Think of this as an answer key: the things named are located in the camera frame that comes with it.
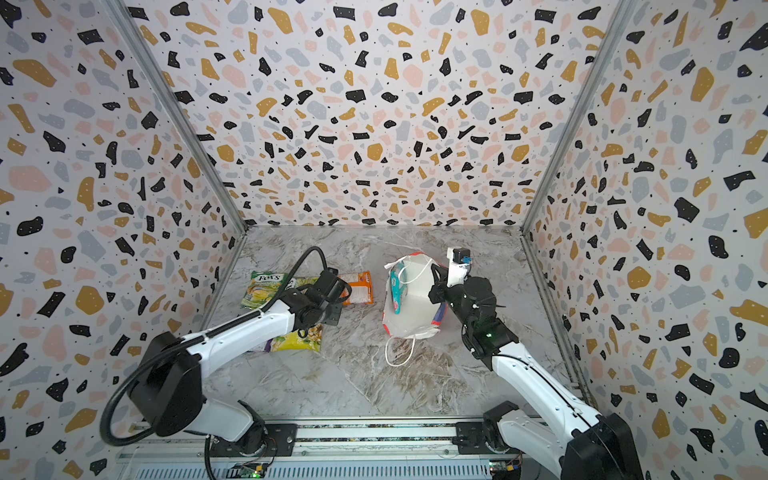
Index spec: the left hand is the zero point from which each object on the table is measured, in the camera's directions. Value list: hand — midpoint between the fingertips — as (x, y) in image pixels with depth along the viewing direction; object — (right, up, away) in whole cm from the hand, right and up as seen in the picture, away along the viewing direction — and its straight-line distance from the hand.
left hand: (330, 307), depth 87 cm
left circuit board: (-15, -36, -17) cm, 42 cm away
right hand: (+28, +14, -12) cm, 33 cm away
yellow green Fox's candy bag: (-15, +6, +14) cm, 21 cm away
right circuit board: (+45, -36, -15) cm, 60 cm away
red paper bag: (+26, -5, +11) cm, 29 cm away
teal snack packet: (+20, +5, +4) cm, 21 cm away
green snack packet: (-26, +5, +13) cm, 29 cm away
